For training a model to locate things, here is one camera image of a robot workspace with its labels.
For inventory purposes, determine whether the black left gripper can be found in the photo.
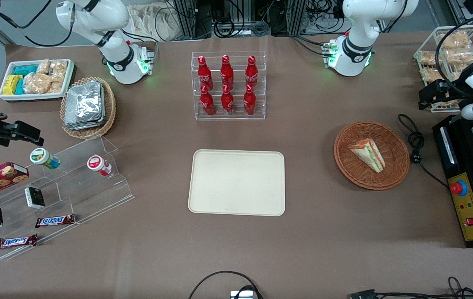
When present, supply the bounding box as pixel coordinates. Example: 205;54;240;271
419;80;473;111

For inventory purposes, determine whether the triangular sandwich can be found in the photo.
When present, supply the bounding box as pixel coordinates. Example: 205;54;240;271
348;138;386;173

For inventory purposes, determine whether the oval light wicker basket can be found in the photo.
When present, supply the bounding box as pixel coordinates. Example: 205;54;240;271
60;76;116;140

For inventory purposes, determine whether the round brown wicker basket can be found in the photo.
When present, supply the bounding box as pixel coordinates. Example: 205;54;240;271
334;121;410;191

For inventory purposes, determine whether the beige plastic tray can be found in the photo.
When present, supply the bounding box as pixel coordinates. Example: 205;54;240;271
188;149;286;217

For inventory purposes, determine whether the bagged pastry snack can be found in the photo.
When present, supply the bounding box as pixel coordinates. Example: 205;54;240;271
419;50;439;67
444;48;473;66
438;31;471;49
421;67;443;83
448;64;472;83

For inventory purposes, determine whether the green lid yogurt cup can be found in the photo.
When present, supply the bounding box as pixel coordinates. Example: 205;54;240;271
30;147;61;170

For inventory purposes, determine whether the white rectangular snack bin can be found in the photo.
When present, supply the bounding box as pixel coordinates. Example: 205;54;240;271
0;59;75;102

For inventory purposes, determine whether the yellow snack pack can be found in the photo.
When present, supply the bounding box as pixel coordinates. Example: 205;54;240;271
2;75;23;95

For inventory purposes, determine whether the silver foil packet stack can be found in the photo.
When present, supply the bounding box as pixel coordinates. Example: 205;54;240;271
64;81;106;131

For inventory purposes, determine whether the red lid yogurt cup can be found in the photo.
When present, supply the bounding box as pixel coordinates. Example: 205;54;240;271
87;155;112;176

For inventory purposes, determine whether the clear acrylic step display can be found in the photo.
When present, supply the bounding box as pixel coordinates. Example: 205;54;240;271
0;134;135;261

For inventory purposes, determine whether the Snickers chocolate bar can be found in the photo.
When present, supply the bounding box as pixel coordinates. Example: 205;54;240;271
35;214;76;228
0;234;38;250

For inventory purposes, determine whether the red emergency stop button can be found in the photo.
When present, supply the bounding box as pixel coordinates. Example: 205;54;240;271
450;180;468;196

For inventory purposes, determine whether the white cloth bag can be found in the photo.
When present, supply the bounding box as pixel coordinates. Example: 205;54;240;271
128;4;181;42

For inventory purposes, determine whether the red cola bottle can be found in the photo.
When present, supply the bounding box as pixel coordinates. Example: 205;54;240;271
220;55;234;88
243;84;257;116
221;84;235;115
197;56;214;90
245;55;259;87
200;85;216;116

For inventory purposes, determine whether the clear acrylic bottle rack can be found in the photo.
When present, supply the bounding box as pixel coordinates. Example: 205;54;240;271
191;51;267;121

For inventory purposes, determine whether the black power cable with plug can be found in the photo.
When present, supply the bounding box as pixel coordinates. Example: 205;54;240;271
398;113;449;188

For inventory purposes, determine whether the white wire rack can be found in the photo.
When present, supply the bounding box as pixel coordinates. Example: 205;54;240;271
413;25;473;113

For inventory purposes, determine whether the black cable with connector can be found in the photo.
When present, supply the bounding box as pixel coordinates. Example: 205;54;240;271
347;276;473;299

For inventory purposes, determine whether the black looped cable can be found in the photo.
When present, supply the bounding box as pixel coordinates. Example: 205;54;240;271
188;271;264;299

